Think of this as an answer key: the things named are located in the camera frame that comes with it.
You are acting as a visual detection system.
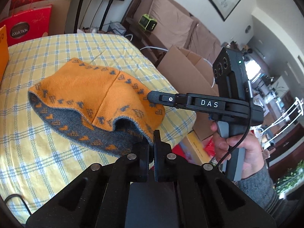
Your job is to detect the green portable device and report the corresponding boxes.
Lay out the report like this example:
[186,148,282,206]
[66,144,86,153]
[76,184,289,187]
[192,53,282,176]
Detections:
[138,14,158,32]

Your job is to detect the brown wooden sofa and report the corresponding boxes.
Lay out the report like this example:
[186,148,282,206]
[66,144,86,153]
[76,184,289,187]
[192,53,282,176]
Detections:
[121,0,222,62]

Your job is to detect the orange knit hat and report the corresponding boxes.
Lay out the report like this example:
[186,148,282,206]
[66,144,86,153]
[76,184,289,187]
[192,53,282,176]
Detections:
[28,57,166,158]

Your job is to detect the large brown sofa cushion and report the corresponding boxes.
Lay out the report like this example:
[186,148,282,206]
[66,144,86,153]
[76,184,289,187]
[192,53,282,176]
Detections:
[152,0,194,47]

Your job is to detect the large brown cardboard box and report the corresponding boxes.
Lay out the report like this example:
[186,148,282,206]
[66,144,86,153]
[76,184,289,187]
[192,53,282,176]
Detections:
[0,0,74,37]

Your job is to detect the grey electronic device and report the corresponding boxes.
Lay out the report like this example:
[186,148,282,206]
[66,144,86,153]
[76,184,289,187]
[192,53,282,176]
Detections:
[108,22,126,34]

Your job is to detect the orange cardboard box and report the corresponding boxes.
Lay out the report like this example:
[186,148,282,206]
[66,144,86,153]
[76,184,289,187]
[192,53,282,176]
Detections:
[0,25,10,83]

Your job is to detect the open brown cardboard box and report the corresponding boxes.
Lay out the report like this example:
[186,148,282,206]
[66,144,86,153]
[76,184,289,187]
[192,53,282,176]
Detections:
[157,45,220,140]

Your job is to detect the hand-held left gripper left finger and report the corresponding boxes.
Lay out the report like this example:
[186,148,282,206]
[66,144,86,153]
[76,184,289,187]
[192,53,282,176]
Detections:
[26,144,150,228]

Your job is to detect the person's right hand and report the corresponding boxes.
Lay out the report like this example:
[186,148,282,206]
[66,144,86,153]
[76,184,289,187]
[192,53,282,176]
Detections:
[210,122,265,180]

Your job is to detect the long white cable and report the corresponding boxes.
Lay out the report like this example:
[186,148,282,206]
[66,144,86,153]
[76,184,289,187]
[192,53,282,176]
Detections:
[140,46,216,87]

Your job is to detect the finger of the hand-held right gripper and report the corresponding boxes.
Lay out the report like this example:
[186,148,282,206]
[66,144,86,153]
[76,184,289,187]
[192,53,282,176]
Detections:
[147,91,229,112]

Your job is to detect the white drying rack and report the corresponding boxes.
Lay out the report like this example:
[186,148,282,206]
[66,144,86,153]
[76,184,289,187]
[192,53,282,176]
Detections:
[256,97,304,148]

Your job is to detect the yellow checked tablecloth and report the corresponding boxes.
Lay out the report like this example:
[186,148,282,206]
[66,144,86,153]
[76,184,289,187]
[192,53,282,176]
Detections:
[0,33,197,219]

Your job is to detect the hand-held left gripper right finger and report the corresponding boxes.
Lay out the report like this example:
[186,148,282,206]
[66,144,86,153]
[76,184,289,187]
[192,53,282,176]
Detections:
[154,130,277,228]

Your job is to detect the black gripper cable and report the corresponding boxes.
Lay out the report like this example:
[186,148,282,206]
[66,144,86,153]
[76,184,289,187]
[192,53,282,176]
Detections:
[4,193,32,216]
[215,81,253,169]

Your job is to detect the yellow box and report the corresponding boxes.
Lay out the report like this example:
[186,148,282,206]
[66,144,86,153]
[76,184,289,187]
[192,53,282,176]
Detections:
[186,133,216,165]

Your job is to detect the person's right forearm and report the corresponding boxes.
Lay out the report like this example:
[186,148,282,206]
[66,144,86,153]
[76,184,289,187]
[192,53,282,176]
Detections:
[237,164,300,228]

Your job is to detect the red chocolate gift bag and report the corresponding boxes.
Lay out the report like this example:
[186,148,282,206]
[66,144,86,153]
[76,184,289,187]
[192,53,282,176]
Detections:
[0,5,53,48]

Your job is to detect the black speaker stand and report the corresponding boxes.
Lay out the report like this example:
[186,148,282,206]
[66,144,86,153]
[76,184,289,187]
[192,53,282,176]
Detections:
[75,0,86,34]
[98,0,113,31]

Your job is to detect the green potted plant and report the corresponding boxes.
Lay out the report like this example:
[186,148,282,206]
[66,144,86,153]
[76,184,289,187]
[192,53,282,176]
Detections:
[278,166,304,197]

